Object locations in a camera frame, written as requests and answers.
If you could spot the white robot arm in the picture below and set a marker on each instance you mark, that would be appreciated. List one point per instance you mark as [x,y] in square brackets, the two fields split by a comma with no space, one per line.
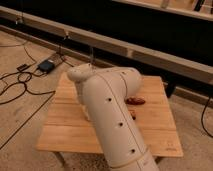
[103,93]

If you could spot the red brown sausage toy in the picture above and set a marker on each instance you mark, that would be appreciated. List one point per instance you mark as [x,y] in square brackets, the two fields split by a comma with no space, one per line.
[135,101]

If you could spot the small red brown object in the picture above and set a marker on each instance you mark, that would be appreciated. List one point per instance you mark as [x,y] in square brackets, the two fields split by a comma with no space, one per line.
[133,114]

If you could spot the wooden table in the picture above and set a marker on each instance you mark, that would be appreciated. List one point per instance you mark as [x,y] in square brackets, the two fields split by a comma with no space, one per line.
[66,128]

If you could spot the black table leg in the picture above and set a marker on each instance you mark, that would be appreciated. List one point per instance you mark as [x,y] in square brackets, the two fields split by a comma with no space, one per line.
[170,89]

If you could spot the black power adapter box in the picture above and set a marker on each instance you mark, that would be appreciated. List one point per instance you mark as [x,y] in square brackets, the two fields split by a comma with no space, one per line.
[46,66]

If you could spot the small black plug block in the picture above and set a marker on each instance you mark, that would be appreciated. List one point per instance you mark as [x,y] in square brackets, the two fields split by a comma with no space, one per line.
[22,67]

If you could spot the grey metal frame beam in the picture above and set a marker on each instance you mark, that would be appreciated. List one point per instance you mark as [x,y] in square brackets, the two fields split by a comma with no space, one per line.
[172,63]

